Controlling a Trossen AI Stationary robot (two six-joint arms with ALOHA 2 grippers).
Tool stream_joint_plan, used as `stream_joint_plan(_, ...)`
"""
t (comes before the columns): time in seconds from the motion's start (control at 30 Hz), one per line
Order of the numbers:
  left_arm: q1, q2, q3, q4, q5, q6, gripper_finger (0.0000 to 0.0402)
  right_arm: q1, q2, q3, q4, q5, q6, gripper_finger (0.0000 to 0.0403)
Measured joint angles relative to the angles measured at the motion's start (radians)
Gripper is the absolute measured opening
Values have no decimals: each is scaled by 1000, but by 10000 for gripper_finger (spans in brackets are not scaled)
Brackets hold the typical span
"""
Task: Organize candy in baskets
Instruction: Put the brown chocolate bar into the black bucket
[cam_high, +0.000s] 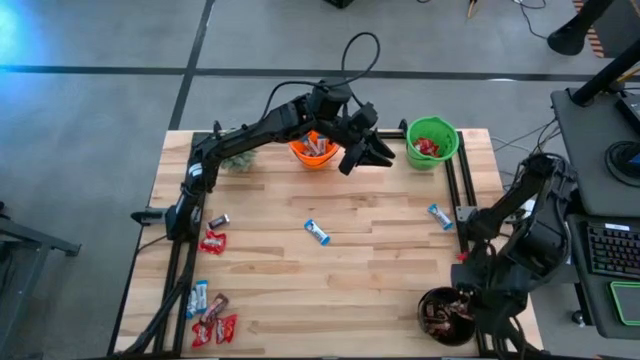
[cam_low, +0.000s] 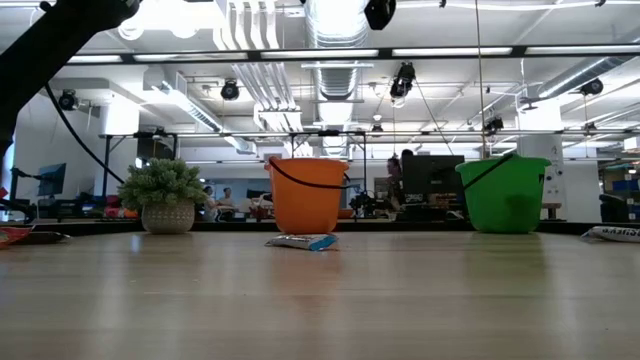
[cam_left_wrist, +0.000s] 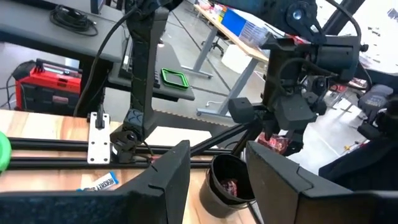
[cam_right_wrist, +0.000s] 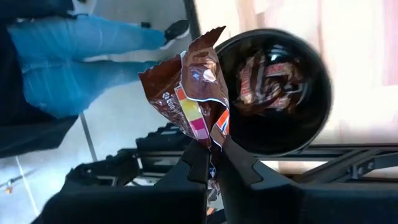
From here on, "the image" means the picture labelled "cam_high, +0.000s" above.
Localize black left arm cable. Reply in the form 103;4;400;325
259;32;382;121

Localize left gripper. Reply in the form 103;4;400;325
329;102;397;176

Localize black clamp handle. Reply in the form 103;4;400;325
130;209;169;226

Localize black round bucket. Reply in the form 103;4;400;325
417;286;479;347

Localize hazard-striped floor mat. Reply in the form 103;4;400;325
572;0;640;59

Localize artificial green potted plant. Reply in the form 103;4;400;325
219;147;259;174

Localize black desk pole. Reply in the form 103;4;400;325
569;42;640;107

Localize black floor cable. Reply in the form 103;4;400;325
512;0;551;41

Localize black round desk device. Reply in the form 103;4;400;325
604;140;640;189

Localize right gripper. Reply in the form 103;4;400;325
449;262;530;331

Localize black floor stand pole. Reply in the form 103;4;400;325
547;0;616;56

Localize grey side table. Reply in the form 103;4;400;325
549;87;640;341

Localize green-edged tray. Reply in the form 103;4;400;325
608;280;640;327

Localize green plastic bucket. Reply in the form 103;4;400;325
405;114;461;171

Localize grey metal cart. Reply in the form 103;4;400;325
0;199;82;360

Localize backlit black keyboard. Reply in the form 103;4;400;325
587;221;640;280

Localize tangled floor cables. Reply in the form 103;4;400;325
492;119;561;176

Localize orange plastic bucket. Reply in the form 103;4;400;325
288;130;342;170

